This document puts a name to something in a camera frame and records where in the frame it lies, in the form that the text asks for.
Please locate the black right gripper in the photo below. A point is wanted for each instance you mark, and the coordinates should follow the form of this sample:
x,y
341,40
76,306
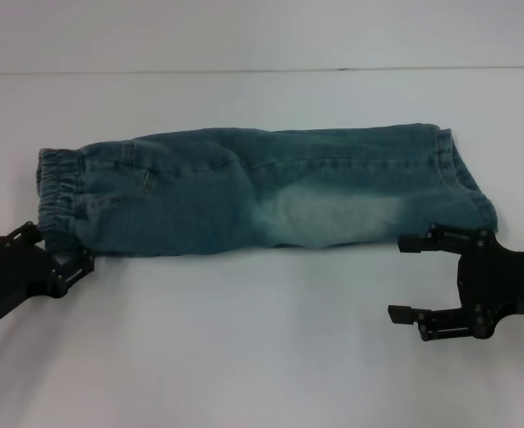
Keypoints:
x,y
502,285

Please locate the blue denim shorts cartoon print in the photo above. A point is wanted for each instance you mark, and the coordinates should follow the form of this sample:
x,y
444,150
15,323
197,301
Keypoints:
x,y
244,196

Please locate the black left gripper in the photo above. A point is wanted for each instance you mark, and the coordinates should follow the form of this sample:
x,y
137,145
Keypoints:
x,y
17,281

